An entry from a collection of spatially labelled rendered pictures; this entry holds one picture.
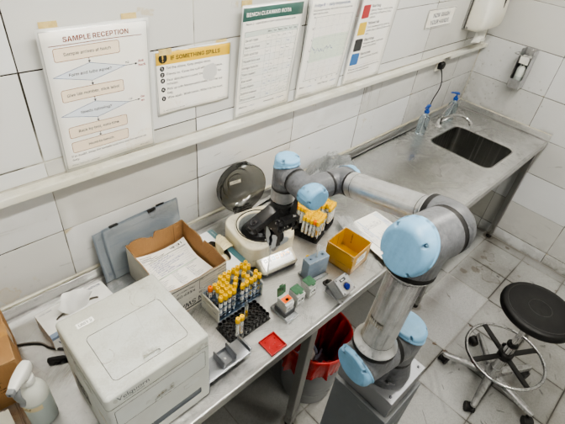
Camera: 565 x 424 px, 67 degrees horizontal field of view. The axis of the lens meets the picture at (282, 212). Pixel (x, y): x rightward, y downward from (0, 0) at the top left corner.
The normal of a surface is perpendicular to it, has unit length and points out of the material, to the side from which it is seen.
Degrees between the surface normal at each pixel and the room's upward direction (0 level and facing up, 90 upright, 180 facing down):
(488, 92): 90
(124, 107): 94
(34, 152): 90
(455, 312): 0
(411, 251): 80
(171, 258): 1
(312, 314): 0
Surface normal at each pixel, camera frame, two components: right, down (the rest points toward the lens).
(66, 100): 0.70, 0.54
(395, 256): -0.79, 0.16
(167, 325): 0.11, -0.77
